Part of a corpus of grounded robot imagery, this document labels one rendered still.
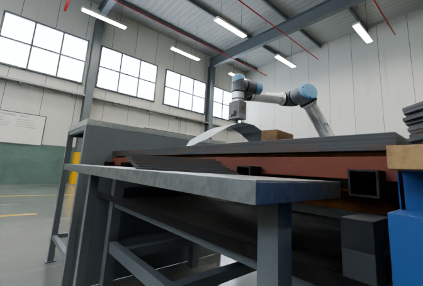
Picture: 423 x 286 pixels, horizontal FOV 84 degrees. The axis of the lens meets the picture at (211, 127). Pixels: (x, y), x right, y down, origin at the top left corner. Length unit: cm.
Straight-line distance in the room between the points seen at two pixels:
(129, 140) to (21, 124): 811
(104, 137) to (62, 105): 830
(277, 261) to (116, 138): 152
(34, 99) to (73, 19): 346
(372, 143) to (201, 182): 36
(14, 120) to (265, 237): 959
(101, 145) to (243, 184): 152
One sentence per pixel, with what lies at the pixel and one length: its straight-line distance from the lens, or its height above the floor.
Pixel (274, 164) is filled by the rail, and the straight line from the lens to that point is 66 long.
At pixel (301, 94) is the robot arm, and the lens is 163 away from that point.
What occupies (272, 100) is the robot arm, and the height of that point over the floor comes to 125.
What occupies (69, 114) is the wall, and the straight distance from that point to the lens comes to 1002.
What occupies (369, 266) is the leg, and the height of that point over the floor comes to 59.
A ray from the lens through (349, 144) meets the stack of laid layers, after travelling 59.
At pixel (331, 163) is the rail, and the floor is 79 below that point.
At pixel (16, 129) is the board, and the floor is 170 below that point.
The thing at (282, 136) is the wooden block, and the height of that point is 88.
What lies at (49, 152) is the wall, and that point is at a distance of 982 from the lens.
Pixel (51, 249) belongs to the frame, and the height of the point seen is 9.
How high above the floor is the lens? 76
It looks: 10 degrees up
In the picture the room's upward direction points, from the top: 3 degrees clockwise
